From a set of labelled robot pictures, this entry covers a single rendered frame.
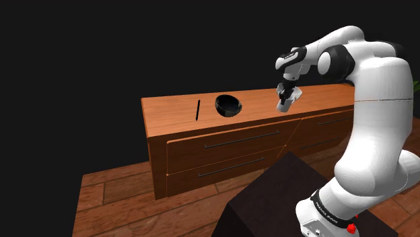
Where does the black bowl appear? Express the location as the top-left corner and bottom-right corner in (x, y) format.
(215, 94), (243, 118)

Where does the dark robot stand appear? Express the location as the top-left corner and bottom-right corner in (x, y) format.
(211, 151), (400, 237)

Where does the brown wooden chest of drawers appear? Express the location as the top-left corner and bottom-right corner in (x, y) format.
(141, 83), (357, 201)

